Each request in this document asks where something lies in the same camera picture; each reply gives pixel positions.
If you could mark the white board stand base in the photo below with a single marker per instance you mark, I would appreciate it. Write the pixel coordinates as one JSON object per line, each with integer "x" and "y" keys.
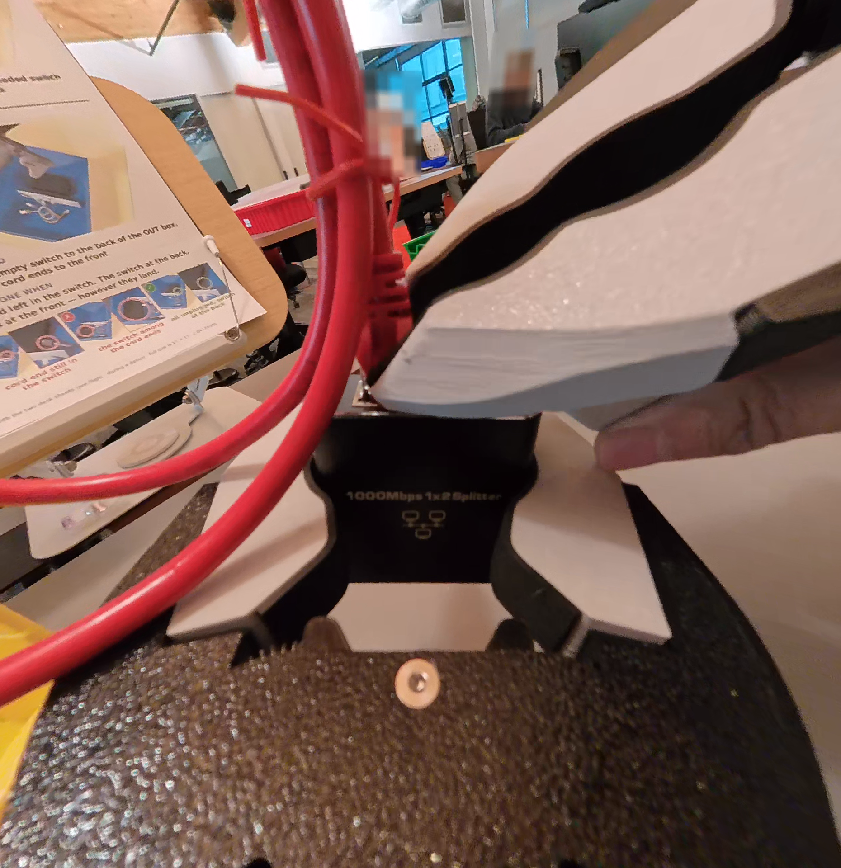
{"x": 74, "y": 502}

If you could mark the wooden display board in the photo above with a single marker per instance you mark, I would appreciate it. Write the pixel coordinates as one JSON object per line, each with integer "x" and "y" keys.
{"x": 190, "y": 203}

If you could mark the long wood-edged work table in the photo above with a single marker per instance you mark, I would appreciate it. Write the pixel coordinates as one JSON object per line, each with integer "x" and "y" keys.
{"x": 434, "y": 177}

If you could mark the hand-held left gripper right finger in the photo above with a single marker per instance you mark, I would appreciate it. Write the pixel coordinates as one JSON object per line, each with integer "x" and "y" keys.
{"x": 583, "y": 556}

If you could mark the person's right hand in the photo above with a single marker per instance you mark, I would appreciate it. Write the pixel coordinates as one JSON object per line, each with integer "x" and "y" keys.
{"x": 732, "y": 420}

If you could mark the black ethernet splitter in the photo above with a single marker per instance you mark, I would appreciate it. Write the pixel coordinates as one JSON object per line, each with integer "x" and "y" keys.
{"x": 420, "y": 542}

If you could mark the printed instruction sheet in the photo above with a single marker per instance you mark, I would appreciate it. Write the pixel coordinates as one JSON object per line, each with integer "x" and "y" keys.
{"x": 122, "y": 237}

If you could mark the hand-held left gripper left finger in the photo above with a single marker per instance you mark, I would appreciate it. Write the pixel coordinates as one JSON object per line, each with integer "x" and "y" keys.
{"x": 288, "y": 549}

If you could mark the red plastic bin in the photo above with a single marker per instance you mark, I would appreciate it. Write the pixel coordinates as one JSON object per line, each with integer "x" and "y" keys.
{"x": 271, "y": 213}

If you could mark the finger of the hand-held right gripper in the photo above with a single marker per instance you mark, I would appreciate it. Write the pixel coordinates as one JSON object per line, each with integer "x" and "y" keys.
{"x": 631, "y": 305}
{"x": 597, "y": 115}

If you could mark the yellow plastic bin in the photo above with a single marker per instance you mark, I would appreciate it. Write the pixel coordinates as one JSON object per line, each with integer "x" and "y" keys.
{"x": 7, "y": 746}

